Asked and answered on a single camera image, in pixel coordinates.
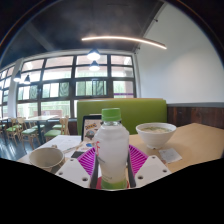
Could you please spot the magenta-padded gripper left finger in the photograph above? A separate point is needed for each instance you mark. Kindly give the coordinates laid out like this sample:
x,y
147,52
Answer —
x,y
73,171

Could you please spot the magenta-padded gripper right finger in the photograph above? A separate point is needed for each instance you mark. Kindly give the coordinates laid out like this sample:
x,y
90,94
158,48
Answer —
x,y
151,168

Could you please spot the white green-capped drink bottle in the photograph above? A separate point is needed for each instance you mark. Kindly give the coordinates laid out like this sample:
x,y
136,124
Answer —
x,y
111,150

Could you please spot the small paper receipt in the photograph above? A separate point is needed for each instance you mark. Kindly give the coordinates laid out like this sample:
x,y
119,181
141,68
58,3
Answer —
x,y
170,155

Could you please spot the cream patterned paper cup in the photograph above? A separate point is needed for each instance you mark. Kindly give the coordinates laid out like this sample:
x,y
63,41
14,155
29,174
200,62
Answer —
x,y
46,158

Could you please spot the white paper sheet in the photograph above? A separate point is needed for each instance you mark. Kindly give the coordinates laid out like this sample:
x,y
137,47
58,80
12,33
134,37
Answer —
x,y
63,141

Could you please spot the white ceramic bowl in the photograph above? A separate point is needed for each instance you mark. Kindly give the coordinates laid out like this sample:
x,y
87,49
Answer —
x,y
156,136

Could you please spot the group of green-seated wooden chairs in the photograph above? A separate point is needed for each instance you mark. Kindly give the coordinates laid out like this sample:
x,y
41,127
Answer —
x,y
53,133

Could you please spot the black-framed picture stand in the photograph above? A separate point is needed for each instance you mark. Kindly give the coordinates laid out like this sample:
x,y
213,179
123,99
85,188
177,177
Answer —
x,y
89,128

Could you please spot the green upholstered bench backrest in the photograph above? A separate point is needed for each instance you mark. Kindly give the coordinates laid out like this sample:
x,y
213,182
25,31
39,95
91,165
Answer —
x,y
140,111

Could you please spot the wooden dining table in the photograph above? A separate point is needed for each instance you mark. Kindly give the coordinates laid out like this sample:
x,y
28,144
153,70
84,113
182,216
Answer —
x,y
40,118

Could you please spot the curved strip ceiling light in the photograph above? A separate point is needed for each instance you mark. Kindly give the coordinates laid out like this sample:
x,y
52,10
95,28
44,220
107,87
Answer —
x,y
123,38

